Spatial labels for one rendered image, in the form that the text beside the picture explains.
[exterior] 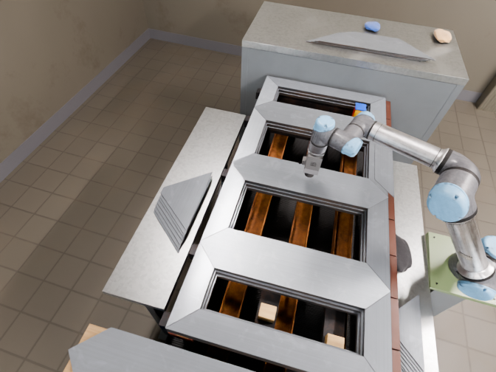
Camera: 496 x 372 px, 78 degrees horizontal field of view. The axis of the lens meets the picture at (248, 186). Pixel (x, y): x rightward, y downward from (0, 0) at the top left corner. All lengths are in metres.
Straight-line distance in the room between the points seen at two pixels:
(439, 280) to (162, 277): 1.18
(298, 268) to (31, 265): 1.84
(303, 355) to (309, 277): 0.26
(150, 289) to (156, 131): 1.94
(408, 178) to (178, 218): 1.27
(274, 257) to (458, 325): 1.51
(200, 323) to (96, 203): 1.67
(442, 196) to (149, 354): 1.06
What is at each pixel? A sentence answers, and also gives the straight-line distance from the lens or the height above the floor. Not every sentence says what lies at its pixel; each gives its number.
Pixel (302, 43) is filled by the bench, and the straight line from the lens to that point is 2.08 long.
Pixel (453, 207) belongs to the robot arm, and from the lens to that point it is 1.16.
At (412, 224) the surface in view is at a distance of 1.75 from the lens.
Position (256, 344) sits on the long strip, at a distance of 1.13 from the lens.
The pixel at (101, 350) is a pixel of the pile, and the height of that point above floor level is 0.85.
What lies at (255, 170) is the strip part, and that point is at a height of 0.87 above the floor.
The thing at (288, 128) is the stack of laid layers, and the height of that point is 0.84.
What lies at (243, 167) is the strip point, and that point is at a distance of 1.48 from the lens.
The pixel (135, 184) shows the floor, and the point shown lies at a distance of 2.63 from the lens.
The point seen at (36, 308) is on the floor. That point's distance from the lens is 2.37.
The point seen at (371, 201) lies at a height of 0.87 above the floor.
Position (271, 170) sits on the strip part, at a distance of 1.48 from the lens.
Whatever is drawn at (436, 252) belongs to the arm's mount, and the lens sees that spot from 1.69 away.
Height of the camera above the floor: 1.97
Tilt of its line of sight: 52 degrees down
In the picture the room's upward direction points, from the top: 4 degrees clockwise
